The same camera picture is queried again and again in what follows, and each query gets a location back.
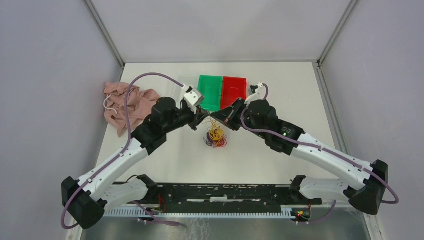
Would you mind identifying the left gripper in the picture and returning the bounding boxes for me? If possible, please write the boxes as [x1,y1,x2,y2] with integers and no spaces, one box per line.
[164,102,210,134]

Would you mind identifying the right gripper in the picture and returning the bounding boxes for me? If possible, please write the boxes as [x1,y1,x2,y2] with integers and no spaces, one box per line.
[210,97,268,140]

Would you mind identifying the yellow cables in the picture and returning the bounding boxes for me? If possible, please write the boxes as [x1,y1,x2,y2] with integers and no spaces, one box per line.
[206,118,228,147]

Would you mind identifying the purple cables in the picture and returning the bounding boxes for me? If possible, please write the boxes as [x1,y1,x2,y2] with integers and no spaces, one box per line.
[202,131,216,148]

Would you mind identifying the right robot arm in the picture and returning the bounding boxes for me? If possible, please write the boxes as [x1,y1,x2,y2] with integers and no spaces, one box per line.
[211,99,389,215]

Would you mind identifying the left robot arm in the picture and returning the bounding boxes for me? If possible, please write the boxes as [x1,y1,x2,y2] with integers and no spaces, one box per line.
[61,94,208,230]

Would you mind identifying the red plastic bin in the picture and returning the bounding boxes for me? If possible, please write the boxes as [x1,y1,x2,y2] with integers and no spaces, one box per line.
[220,76,247,110]

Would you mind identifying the green plastic bin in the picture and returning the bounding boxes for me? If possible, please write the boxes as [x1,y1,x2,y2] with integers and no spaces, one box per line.
[197,75,223,112]

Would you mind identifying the clear plastic bin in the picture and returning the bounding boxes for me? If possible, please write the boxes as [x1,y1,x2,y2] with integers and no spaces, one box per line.
[177,74,200,89]

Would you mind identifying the pink cloth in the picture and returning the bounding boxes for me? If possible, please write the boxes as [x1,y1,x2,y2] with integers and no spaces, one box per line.
[103,82,160,138]

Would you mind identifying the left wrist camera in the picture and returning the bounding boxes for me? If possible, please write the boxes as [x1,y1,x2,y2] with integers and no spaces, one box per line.
[182,84,205,107]

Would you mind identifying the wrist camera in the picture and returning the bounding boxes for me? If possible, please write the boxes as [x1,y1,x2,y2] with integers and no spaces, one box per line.
[182,84,205,107]
[244,82,269,105]

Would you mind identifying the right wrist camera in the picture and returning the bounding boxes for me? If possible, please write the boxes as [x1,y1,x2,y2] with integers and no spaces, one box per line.
[244,82,269,105]

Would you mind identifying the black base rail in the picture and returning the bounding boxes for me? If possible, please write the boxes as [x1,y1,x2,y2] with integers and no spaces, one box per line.
[137,174,323,214]

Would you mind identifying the white cord on cloth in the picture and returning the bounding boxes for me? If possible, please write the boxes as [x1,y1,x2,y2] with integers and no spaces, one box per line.
[103,94,119,117]

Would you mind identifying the white comb cable duct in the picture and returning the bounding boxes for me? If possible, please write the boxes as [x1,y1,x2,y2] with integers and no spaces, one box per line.
[104,206,295,220]

